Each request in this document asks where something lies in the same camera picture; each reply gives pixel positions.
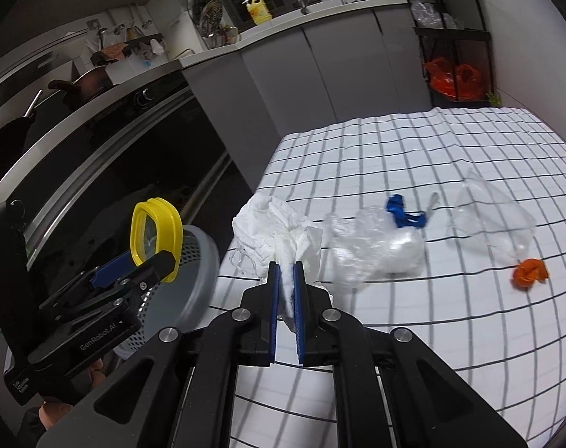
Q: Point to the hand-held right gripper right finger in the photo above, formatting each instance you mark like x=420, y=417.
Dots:
x=300, y=326

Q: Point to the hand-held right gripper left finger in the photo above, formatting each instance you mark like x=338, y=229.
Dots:
x=274, y=317

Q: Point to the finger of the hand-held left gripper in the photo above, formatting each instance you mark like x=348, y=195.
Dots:
x=112, y=268
x=159, y=266

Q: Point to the grey perforated plastic basket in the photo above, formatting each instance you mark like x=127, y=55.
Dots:
x=194, y=261

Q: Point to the yellow rimmed clear lid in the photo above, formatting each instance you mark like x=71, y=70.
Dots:
x=170, y=224

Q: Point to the white tissue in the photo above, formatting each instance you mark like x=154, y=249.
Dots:
x=269, y=224

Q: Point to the person's left hand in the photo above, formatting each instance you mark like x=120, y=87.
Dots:
x=54, y=415

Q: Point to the black built-in oven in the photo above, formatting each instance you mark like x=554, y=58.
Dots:
x=124, y=149

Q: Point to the clear plastic bag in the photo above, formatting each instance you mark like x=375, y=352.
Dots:
x=395, y=252

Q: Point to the blue plastic strip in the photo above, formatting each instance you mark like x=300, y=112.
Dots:
x=397, y=207

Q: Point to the brown cooking pot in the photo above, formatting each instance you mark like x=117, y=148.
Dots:
x=91, y=84

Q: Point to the white checked tablecloth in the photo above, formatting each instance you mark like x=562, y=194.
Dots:
x=404, y=149

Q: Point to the clear plastic container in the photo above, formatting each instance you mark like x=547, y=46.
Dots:
x=488, y=214

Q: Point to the black utensil holder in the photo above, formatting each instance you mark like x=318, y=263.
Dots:
x=145, y=39

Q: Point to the orange peel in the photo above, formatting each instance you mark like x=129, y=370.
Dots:
x=528, y=274

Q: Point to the grey kitchen cabinet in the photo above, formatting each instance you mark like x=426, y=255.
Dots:
x=348, y=65

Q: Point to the yellow detergent bottle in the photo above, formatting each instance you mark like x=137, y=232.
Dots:
x=259, y=14

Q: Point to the orange plastic bag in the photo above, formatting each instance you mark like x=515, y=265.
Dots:
x=467, y=79
x=439, y=79

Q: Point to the small green plant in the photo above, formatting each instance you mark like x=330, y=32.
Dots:
x=494, y=99

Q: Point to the black metal shelf rack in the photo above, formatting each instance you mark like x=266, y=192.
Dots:
x=451, y=33

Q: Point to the crumpled transparent bag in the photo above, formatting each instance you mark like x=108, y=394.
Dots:
x=427, y=14

